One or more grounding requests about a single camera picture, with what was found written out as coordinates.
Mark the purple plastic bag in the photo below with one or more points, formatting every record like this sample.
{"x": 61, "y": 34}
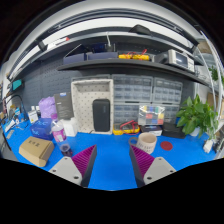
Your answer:
{"x": 47, "y": 107}

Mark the brown cardboard box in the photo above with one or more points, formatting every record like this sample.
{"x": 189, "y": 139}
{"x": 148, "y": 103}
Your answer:
{"x": 36, "y": 150}

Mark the black flat box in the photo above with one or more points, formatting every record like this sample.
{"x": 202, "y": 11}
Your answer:
{"x": 171, "y": 130}

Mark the yellow multimeter on table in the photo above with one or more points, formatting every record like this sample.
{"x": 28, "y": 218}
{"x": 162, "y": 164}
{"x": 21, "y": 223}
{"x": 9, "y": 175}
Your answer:
{"x": 129, "y": 128}

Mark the clear case colourful parts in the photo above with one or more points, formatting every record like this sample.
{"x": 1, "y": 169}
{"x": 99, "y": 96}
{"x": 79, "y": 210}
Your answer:
{"x": 151, "y": 115}

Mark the dark grey product box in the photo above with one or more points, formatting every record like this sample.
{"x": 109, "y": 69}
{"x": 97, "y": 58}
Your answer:
{"x": 63, "y": 104}

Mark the yellow multimeter on shelf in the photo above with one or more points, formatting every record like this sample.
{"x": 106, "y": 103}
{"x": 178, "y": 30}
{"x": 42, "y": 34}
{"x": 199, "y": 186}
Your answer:
{"x": 135, "y": 56}

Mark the round dark red coaster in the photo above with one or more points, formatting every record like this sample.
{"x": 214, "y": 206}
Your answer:
{"x": 165, "y": 145}

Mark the dark blue storage bin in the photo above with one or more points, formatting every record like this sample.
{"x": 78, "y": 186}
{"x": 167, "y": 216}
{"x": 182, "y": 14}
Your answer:
{"x": 83, "y": 53}

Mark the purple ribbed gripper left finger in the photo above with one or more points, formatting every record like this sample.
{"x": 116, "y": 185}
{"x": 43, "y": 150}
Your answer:
{"x": 76, "y": 169}

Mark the green potted plant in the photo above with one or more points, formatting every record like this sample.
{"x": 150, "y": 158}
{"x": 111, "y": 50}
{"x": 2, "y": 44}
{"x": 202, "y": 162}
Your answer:
{"x": 196, "y": 114}

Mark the right grey drawer cabinet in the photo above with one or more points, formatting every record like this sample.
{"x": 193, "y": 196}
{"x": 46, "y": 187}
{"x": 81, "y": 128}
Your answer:
{"x": 167, "y": 93}

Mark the dark upper shelf board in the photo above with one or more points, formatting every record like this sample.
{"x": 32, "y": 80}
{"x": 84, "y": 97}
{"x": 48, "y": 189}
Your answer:
{"x": 131, "y": 64}

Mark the white patterned ceramic mug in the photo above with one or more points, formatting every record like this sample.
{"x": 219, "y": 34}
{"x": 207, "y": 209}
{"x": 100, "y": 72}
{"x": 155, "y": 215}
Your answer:
{"x": 145, "y": 141}

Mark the black rectangular speaker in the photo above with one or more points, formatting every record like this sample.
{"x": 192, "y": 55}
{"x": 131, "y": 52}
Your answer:
{"x": 101, "y": 115}

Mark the blue translucent plastic box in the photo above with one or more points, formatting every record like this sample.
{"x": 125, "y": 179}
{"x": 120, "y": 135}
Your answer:
{"x": 42, "y": 129}

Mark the clear water bottle pink label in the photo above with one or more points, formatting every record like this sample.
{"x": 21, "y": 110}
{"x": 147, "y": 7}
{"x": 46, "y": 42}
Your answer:
{"x": 59, "y": 135}

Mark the white pegboard tray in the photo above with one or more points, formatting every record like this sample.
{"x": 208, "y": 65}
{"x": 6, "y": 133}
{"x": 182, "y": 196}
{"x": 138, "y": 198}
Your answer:
{"x": 83, "y": 93}

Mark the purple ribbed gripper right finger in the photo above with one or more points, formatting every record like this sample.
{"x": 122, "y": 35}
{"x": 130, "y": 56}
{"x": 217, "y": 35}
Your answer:
{"x": 148, "y": 169}

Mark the small white box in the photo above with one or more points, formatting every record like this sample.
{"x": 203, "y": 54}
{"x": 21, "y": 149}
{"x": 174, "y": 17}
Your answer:
{"x": 70, "y": 127}

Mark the grey drawer cabinet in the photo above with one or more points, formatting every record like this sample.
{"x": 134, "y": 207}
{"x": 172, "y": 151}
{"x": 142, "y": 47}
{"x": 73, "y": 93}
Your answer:
{"x": 129, "y": 92}
{"x": 167, "y": 93}

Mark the left grey drawer cabinet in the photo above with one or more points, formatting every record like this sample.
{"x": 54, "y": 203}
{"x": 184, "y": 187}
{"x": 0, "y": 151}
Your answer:
{"x": 129, "y": 92}

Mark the small white label card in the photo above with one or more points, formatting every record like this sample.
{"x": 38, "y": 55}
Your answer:
{"x": 33, "y": 116}

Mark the white power adapter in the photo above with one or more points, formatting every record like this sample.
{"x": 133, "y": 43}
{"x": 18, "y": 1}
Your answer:
{"x": 208, "y": 145}

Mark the grey bench instrument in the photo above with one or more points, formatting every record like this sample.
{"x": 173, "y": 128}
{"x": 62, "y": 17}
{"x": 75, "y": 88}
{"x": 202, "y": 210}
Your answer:
{"x": 175, "y": 58}

